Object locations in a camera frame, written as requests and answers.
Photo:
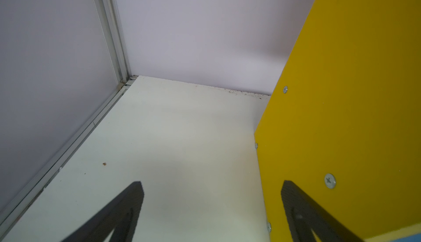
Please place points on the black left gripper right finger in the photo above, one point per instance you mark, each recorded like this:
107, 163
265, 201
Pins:
307, 220

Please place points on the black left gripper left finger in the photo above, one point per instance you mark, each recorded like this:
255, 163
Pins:
117, 220

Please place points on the aluminium cage frame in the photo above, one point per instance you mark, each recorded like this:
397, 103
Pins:
62, 63

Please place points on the yellow pink blue bookshelf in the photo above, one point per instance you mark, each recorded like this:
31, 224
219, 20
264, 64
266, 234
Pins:
344, 120

